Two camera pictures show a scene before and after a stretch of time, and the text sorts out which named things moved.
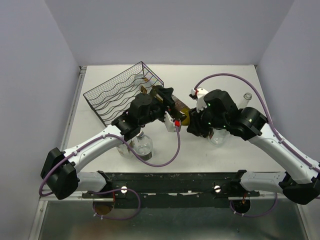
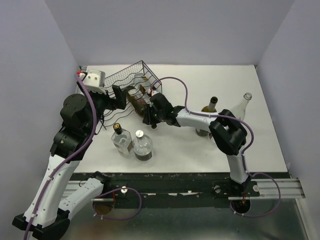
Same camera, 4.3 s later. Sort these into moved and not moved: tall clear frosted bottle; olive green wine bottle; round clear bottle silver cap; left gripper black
Moved: left gripper black; olive green wine bottle
Not moved: round clear bottle silver cap; tall clear frosted bottle
